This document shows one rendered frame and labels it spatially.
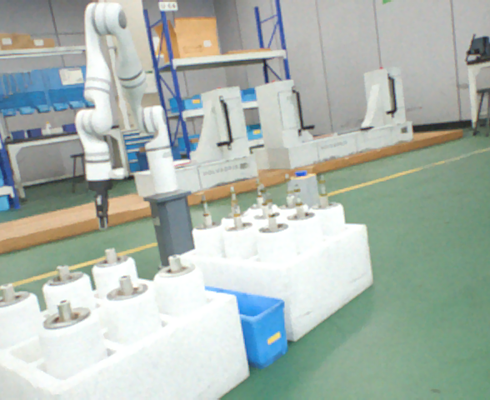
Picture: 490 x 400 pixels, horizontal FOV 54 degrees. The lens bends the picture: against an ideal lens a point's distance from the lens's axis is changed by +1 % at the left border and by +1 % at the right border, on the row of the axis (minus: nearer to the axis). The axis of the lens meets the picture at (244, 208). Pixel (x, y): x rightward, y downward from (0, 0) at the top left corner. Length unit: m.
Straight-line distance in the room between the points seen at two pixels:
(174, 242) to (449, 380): 1.13
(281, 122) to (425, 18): 3.53
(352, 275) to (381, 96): 3.70
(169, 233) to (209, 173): 1.79
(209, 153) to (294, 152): 0.72
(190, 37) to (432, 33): 3.13
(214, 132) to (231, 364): 2.92
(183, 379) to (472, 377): 0.52
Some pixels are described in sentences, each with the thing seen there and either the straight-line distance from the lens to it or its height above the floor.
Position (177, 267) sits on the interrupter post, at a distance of 0.96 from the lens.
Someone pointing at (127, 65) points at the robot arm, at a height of 0.76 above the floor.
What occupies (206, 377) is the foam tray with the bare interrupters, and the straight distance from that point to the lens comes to 0.97.
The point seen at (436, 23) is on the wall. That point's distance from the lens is 6.99.
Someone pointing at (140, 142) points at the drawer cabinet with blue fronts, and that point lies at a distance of 6.88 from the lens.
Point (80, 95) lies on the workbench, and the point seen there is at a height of 1.27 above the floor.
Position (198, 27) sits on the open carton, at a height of 1.82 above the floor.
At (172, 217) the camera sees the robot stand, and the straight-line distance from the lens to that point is 1.81.
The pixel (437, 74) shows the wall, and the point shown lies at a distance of 6.97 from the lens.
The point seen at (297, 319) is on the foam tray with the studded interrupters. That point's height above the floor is 0.05.
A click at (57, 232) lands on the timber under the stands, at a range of 3.17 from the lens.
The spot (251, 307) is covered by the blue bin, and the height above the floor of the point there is 0.09.
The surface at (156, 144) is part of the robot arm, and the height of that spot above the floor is 0.49.
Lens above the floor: 0.52
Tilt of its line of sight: 10 degrees down
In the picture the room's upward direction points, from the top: 9 degrees counter-clockwise
